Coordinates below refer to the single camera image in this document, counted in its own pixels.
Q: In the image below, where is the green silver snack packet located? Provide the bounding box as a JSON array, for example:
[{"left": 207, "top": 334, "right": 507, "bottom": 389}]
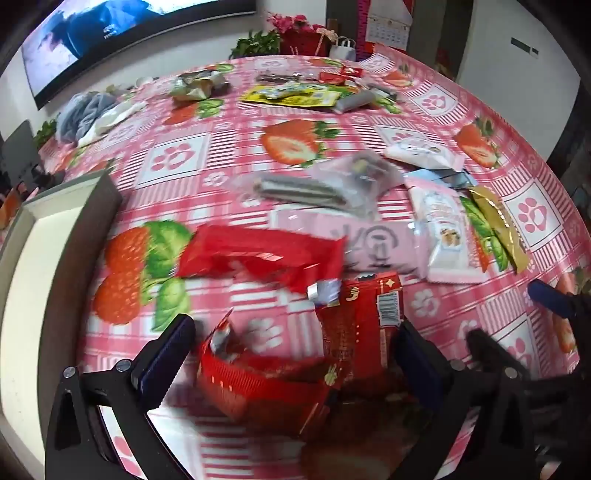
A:
[{"left": 170, "top": 69, "right": 230, "bottom": 101}]

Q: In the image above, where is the wall calendar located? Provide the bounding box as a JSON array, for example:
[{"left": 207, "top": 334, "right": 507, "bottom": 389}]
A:
[{"left": 367, "top": 0, "right": 413, "bottom": 51}]

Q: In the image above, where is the grey box with white inside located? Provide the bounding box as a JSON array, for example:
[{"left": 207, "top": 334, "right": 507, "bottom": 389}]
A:
[{"left": 0, "top": 159, "right": 123, "bottom": 444}]

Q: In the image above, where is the pink strawberry tablecloth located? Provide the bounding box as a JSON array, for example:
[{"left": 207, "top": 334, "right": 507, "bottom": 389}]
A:
[{"left": 0, "top": 55, "right": 583, "bottom": 480}]

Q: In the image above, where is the dark flat snack packet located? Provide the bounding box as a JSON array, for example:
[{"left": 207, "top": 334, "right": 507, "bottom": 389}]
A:
[{"left": 255, "top": 71, "right": 303, "bottom": 85}]

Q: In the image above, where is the white pink snack packet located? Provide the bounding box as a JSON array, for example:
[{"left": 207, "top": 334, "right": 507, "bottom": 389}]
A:
[
  {"left": 382, "top": 137, "right": 467, "bottom": 171},
  {"left": 406, "top": 182, "right": 485, "bottom": 284}
]

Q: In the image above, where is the clear packet with chocolate balls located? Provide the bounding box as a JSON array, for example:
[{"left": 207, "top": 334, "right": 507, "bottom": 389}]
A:
[{"left": 311, "top": 151, "right": 404, "bottom": 220}]

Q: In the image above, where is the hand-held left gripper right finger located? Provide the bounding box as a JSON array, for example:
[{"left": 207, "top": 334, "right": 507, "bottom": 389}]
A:
[{"left": 394, "top": 320, "right": 546, "bottom": 480}]

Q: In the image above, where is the yellow snack packet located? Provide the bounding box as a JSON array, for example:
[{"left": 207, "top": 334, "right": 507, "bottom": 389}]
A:
[{"left": 240, "top": 83, "right": 342, "bottom": 109}]

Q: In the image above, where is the light blue snack packet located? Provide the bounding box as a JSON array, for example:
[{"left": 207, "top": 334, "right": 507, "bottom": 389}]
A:
[{"left": 405, "top": 167, "right": 472, "bottom": 191}]

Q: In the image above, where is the grey blue cloth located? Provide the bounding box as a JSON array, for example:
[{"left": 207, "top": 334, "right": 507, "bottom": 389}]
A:
[{"left": 55, "top": 90, "right": 121, "bottom": 144}]

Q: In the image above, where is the clear packet with dark bar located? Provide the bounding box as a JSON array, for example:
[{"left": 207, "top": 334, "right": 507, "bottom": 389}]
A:
[{"left": 231, "top": 173, "right": 354, "bottom": 210}]

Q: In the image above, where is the gold snack packet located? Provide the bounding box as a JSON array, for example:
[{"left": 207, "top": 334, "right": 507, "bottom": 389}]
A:
[{"left": 467, "top": 186, "right": 532, "bottom": 274}]

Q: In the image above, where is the leafy green plant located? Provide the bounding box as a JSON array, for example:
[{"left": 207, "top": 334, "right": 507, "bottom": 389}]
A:
[{"left": 34, "top": 119, "right": 58, "bottom": 146}]

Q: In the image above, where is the red barcode snack packet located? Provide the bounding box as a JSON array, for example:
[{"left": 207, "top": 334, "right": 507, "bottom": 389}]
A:
[{"left": 316, "top": 271, "right": 408, "bottom": 374}]

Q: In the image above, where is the white gift bag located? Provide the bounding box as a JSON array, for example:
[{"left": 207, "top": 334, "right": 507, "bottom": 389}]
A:
[{"left": 329, "top": 37, "right": 357, "bottom": 61}]

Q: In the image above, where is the green potted plant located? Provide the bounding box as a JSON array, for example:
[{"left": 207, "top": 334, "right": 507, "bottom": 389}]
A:
[{"left": 231, "top": 30, "right": 282, "bottom": 58}]

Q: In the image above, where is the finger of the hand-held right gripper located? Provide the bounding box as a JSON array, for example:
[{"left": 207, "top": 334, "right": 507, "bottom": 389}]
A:
[
  {"left": 465, "top": 329, "right": 532, "bottom": 384},
  {"left": 527, "top": 279, "right": 591, "bottom": 324}
]

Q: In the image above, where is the white cloth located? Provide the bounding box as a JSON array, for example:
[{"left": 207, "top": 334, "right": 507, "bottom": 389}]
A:
[{"left": 76, "top": 99, "right": 148, "bottom": 148}]

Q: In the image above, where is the black phone stand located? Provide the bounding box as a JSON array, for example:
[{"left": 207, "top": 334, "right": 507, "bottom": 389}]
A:
[{"left": 0, "top": 119, "right": 58, "bottom": 195}]

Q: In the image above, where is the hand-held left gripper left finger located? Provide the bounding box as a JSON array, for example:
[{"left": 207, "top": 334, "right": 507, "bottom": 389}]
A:
[{"left": 44, "top": 314, "right": 199, "bottom": 480}]

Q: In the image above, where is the wall television screen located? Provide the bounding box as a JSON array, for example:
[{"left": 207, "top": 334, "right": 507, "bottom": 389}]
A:
[{"left": 21, "top": 0, "right": 257, "bottom": 109}]

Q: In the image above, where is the dark wall switch panel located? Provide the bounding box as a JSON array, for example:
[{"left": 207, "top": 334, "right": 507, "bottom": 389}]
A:
[{"left": 510, "top": 37, "right": 541, "bottom": 58}]

